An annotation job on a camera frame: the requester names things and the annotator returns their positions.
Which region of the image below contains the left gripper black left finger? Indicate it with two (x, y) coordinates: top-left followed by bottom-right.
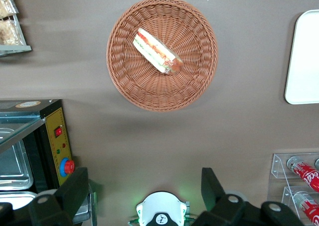
(28, 167), (90, 226)

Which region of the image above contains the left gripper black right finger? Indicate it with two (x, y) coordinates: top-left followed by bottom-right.
(191, 167), (247, 226)

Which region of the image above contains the triangle sandwich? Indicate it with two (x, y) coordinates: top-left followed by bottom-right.
(132, 27), (184, 75)

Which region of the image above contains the round brown wicker basket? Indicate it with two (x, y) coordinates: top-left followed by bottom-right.
(106, 0), (219, 112)

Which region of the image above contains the grey metal snack tray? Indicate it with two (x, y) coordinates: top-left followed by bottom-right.
(0, 0), (32, 57)

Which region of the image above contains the cream plastic tray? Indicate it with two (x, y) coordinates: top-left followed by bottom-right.
(284, 9), (319, 105)

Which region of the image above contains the steel warmer pan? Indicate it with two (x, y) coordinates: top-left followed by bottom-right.
(0, 128), (34, 191)
(0, 191), (92, 225)

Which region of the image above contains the clear acrylic bottle rack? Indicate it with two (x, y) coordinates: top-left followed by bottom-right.
(268, 152), (319, 226)

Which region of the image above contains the black food warmer, yellow panel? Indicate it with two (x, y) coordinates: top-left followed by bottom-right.
(0, 99), (98, 226)

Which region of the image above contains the clear bag of rice snacks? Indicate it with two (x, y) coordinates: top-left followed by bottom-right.
(0, 18), (25, 46)
(0, 0), (19, 19)

